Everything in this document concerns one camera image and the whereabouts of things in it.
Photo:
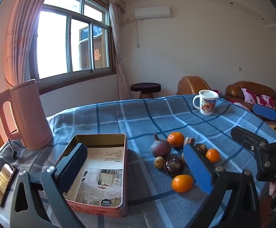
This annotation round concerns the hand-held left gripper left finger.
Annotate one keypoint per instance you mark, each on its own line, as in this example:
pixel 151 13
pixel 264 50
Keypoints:
pixel 72 166

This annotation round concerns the blue plaid tablecloth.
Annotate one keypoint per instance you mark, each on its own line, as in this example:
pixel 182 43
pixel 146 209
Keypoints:
pixel 140 118

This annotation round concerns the white printed mug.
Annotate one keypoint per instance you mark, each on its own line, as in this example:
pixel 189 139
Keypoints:
pixel 206 106

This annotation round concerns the dark brown round fruit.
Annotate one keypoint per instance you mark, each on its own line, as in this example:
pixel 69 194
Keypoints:
pixel 201 149
pixel 174 166

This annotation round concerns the narrow pink curtain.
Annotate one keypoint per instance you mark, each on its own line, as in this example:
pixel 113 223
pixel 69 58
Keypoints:
pixel 115 40

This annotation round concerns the red window sticker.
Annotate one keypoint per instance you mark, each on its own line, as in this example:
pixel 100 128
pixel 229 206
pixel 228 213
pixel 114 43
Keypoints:
pixel 97 55

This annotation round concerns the brown framed window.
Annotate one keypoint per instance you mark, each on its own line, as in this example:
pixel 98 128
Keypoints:
pixel 69 45

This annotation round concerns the black smartphone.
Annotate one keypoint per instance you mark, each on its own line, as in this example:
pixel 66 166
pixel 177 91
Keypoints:
pixel 2 182

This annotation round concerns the small yellowish fruit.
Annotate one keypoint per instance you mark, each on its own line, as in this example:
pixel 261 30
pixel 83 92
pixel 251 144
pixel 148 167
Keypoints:
pixel 159 162

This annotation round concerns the small orange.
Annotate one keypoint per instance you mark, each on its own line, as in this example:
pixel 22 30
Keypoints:
pixel 213 155

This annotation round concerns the white air conditioner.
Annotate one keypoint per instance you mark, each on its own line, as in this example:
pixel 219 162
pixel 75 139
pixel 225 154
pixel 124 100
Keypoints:
pixel 152 12

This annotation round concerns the pink electric kettle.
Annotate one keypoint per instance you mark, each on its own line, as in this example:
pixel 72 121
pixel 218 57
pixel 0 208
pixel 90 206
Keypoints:
pixel 31 114

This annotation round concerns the pink floral cushion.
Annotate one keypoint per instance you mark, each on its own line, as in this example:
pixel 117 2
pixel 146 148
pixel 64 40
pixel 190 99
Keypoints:
pixel 261 99

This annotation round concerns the dark round stool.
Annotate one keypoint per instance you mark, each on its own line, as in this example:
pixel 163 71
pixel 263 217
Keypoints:
pixel 145 87

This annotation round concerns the brown leather sofa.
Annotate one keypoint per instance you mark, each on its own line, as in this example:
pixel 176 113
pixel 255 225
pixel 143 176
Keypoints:
pixel 233 92

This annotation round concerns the light pink cushion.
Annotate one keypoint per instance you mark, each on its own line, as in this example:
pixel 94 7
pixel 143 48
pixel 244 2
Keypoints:
pixel 243 106

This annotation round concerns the brown leather armchair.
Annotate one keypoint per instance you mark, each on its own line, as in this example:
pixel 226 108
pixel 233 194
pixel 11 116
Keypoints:
pixel 192 84

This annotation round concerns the wide pink curtain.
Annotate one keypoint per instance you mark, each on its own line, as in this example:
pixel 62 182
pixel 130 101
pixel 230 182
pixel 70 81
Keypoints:
pixel 21 40

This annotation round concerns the large orange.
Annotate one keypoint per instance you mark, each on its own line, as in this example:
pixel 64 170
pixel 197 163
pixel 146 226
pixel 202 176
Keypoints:
pixel 176 139

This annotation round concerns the person's right hand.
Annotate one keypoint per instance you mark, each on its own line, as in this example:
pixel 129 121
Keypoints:
pixel 273 188

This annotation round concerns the printed paper leaflet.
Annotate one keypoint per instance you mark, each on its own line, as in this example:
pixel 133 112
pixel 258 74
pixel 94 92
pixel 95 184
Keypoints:
pixel 104 171

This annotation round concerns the purple passion fruit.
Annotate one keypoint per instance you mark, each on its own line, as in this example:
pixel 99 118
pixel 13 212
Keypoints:
pixel 160 148

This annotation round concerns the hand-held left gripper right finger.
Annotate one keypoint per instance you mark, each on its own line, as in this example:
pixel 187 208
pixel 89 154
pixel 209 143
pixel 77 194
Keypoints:
pixel 198 168

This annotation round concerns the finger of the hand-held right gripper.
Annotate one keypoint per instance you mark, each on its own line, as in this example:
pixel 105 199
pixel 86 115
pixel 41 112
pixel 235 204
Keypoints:
pixel 265 112
pixel 247 136

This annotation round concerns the pink rectangular tin box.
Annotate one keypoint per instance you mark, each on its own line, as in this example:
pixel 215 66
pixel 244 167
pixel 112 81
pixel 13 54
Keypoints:
pixel 100 140

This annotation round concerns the white mug lid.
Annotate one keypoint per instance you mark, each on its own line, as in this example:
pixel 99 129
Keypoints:
pixel 208 93

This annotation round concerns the oval orange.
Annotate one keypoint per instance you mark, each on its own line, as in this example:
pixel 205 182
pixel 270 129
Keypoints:
pixel 182 183

